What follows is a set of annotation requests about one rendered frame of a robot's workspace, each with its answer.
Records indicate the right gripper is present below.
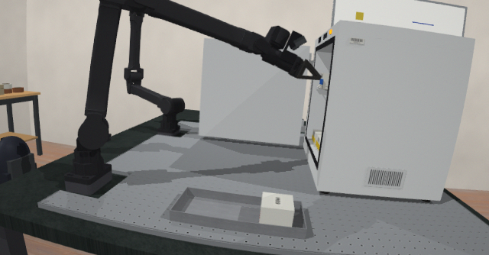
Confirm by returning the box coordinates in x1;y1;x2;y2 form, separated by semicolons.
275;51;322;80

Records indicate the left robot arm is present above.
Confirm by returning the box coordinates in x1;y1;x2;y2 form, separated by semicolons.
124;11;185;134

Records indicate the white cardboard cryo box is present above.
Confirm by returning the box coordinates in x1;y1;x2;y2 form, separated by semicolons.
259;192;294;227

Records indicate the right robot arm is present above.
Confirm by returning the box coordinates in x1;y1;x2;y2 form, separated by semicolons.
64;0;307;185

